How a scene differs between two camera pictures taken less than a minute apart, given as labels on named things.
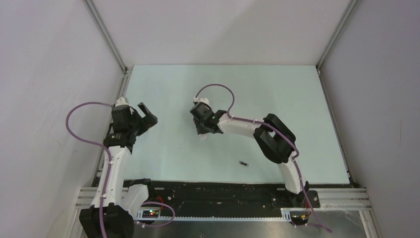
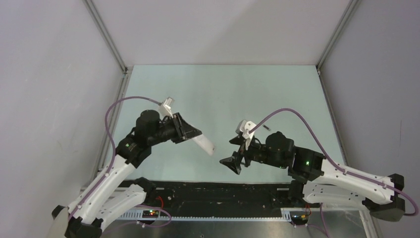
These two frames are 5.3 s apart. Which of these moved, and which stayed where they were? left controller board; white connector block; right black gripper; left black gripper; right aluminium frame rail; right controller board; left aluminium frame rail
Moved: right black gripper; left black gripper; white connector block
Stayed: right aluminium frame rail; right controller board; left aluminium frame rail; left controller board
